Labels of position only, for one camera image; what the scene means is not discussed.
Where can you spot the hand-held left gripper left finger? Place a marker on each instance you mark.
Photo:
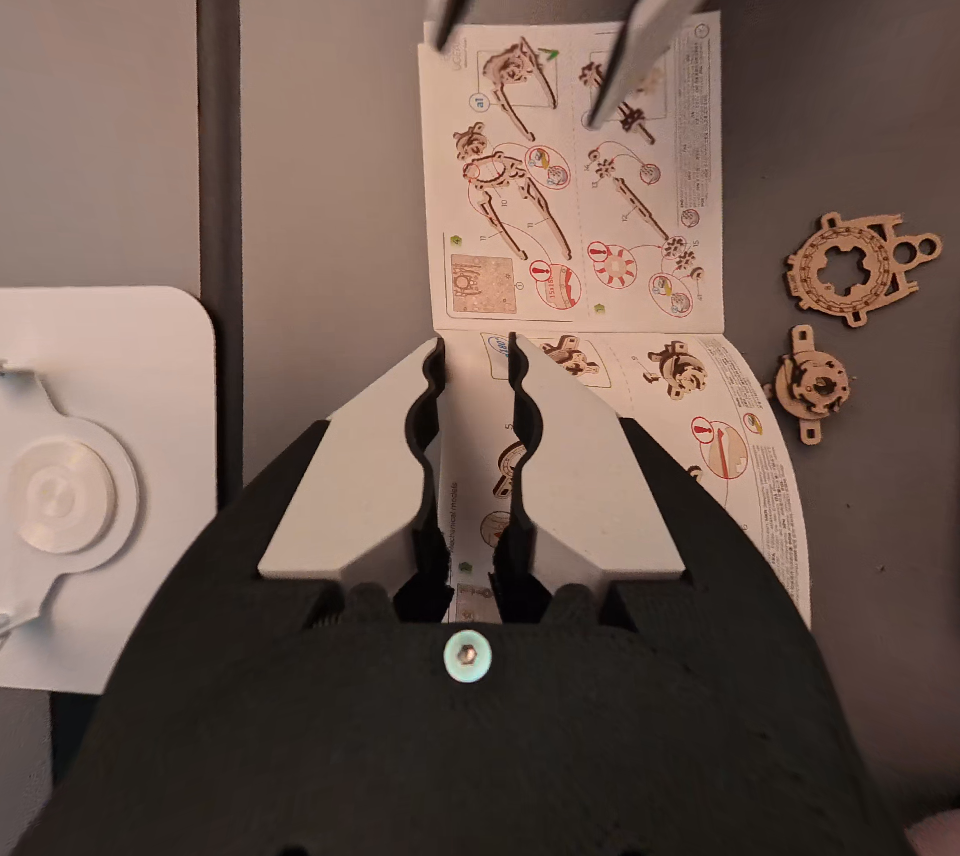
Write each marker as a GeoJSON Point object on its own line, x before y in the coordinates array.
{"type": "Point", "coordinates": [352, 489]}

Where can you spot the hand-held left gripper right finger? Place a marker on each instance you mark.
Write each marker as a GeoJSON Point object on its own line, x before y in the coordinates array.
{"type": "Point", "coordinates": [592, 489]}

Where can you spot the wooden hub assembly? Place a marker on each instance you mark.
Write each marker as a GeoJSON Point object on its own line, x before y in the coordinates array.
{"type": "Point", "coordinates": [814, 384]}

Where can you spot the folded instruction leaflet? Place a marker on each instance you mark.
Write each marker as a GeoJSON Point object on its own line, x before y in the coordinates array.
{"type": "Point", "coordinates": [570, 286]}

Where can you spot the white mounting plate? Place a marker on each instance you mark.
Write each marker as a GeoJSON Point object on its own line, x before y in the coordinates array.
{"type": "Point", "coordinates": [150, 571]}

